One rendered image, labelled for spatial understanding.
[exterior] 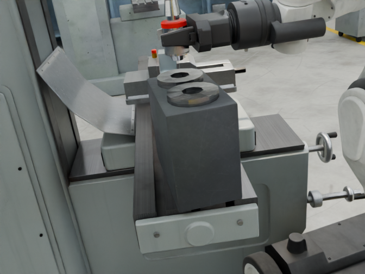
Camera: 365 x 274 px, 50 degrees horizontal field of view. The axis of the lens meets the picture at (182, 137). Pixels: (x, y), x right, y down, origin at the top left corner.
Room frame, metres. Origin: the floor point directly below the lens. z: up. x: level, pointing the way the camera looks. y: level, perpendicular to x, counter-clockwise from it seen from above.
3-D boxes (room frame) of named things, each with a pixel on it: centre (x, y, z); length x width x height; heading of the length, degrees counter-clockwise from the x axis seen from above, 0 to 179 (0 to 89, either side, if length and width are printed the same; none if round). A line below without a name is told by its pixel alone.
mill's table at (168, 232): (1.18, 0.01, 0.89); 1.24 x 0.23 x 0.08; 2
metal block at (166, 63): (1.23, 0.02, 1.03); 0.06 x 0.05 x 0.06; 0
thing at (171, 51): (0.74, -0.01, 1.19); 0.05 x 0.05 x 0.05
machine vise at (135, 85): (1.23, -0.01, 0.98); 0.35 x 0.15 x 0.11; 90
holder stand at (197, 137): (0.69, -0.02, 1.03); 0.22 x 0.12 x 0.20; 10
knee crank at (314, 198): (1.13, -0.52, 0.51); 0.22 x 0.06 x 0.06; 92
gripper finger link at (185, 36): (0.71, -0.01, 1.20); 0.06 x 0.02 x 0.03; 97
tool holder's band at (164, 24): (0.74, -0.01, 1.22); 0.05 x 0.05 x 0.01
